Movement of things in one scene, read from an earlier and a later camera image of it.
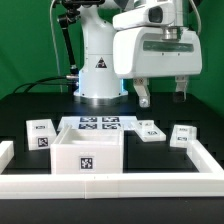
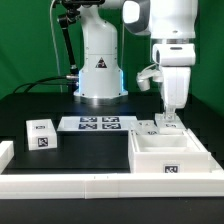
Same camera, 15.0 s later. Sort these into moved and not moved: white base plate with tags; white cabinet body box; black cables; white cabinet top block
Moved: white cabinet body box
Not moved: white base plate with tags; white cabinet top block; black cables
